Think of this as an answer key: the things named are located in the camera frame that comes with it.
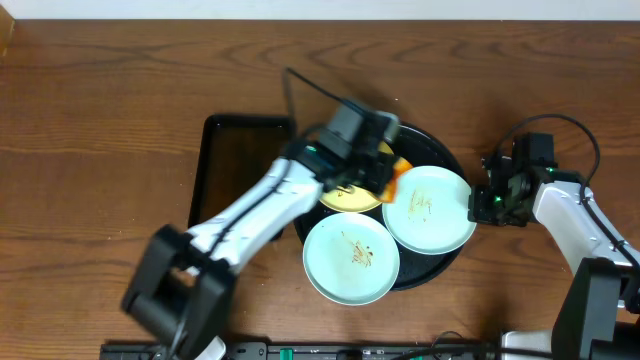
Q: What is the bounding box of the pale green plate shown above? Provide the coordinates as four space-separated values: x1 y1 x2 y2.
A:
382 166 476 255

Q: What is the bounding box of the light blue plate front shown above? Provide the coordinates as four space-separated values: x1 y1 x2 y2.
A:
302 213 400 306

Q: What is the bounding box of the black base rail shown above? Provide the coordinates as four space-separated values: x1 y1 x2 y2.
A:
98 340 506 360

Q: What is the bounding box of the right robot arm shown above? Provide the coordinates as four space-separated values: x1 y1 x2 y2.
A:
468 133 639 359

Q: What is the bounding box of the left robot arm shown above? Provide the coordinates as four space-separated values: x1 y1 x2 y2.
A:
121 100 400 359

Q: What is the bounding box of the yellow plate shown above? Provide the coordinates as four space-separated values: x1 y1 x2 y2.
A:
318 140 396 214

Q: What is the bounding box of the green and orange sponge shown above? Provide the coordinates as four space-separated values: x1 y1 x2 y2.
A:
378 157 413 203

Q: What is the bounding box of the black rectangular tray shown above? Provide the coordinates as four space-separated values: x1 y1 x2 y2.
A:
188 113 296 227

